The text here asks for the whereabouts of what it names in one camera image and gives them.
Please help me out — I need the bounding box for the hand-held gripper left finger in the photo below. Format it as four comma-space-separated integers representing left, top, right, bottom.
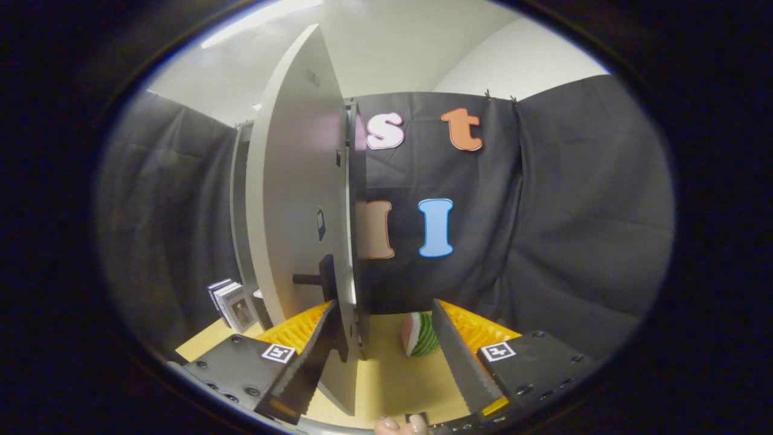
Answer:
180, 299, 342, 425

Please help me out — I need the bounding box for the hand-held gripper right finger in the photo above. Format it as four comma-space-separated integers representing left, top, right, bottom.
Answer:
431, 298, 598, 427

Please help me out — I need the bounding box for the black cabinet door handle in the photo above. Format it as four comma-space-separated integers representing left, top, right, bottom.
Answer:
293, 254, 337, 303

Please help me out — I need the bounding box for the grey shoe cabinet door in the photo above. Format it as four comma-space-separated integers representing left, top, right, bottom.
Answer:
246, 24, 358, 416

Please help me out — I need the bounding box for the toy watermelon slice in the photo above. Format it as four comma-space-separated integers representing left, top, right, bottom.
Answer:
402, 312, 441, 358

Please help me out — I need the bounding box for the book with picture cover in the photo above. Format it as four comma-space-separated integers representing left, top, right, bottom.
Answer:
220, 287, 258, 334

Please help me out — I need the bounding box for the white book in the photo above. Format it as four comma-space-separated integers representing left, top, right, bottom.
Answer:
214, 282, 243, 328

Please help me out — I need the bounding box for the dark blue book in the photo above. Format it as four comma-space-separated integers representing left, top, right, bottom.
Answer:
207, 278, 234, 310

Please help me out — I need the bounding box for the black backdrop cloth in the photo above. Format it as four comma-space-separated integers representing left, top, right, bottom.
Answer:
97, 76, 676, 363

